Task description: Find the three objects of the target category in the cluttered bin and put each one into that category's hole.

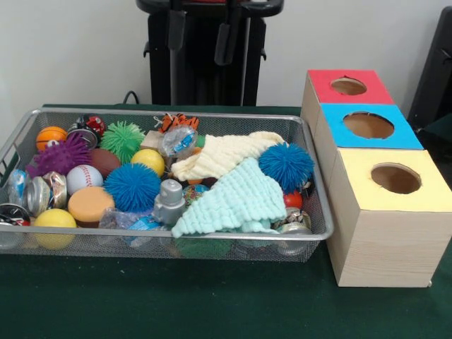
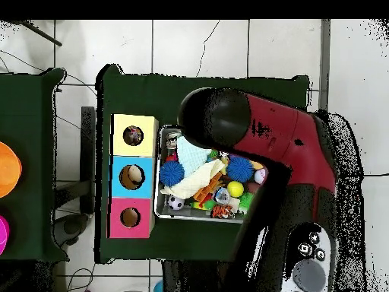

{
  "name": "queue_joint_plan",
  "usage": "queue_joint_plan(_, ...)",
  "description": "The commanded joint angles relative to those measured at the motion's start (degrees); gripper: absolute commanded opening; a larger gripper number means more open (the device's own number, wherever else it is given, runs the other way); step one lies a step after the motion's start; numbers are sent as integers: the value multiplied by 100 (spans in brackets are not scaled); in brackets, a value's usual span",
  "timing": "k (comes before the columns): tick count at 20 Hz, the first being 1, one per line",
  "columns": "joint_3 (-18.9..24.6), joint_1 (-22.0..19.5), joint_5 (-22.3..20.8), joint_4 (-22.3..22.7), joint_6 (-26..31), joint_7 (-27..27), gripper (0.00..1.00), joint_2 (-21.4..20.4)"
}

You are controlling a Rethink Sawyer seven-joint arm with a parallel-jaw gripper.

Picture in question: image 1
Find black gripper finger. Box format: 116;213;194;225
167;0;186;52
213;0;242;66

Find cream knitted cloth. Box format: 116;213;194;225
171;131;285;182

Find mint knitted cloth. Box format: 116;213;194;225
171;157;287;238

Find silver mesh bin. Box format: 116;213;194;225
0;108;335;264

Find wooden box with three holes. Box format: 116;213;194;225
300;69;452;288

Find green spiky ball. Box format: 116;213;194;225
100;121;146;165

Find yellow tennis ball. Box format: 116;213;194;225
130;148;166;177

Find blue spiky ball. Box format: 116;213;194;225
258;142;315;194
104;162;162;213

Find small orange basketball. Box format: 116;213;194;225
36;126;68;152

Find purple spiky ball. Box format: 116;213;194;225
26;133;93;177

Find white baseball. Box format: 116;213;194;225
66;165;104;196

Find orange foam disc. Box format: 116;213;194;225
67;186;116;227

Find dark green side table cloth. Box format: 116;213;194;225
418;112;452;151

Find dark green tablecloth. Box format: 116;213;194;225
0;103;452;339

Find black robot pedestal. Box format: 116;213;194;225
136;0;285;107

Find black frame stand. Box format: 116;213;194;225
408;6;452;124

